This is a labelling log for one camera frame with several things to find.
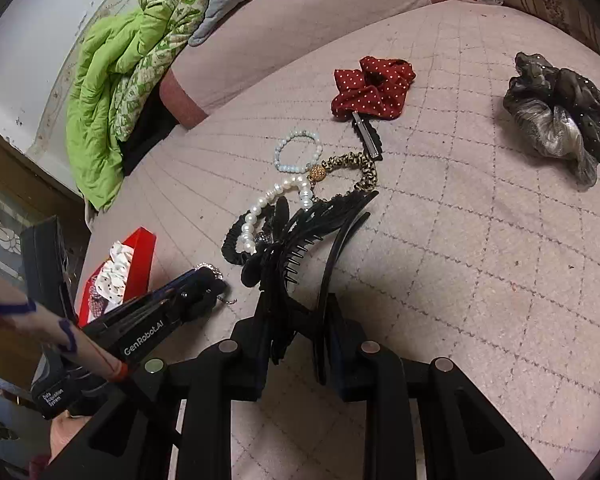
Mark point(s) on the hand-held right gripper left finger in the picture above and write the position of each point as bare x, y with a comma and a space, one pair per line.
255, 360

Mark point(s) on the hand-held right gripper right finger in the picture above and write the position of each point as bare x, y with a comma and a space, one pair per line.
342, 360

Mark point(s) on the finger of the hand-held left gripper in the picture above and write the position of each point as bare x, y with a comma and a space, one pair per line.
202, 300
180, 282

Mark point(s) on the red cardboard box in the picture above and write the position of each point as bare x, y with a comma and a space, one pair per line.
142, 260

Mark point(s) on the black claw hair clip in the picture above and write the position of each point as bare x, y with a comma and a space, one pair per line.
330, 215

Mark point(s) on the person's left forearm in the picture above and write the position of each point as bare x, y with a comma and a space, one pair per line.
25, 310

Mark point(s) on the white dotted scrunchie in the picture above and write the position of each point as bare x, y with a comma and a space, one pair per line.
115, 270

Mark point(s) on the wooden door with leaded glass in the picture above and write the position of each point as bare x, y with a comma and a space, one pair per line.
10, 160

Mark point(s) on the black cloth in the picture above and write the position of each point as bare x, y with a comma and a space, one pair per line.
147, 130

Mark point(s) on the green quilt with patterned side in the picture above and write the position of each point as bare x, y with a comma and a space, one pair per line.
100, 110

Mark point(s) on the pink quilted bed cover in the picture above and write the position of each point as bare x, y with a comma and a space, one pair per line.
480, 260

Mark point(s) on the black alligator hair clip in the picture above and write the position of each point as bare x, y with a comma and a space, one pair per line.
367, 135

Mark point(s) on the red polka dot scrunchie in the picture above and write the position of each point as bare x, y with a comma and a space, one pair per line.
375, 90

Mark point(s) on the pink bolster pillow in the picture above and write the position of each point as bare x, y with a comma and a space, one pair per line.
290, 20

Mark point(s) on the dark grey sheer scrunchie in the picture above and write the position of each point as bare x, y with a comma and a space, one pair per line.
555, 110

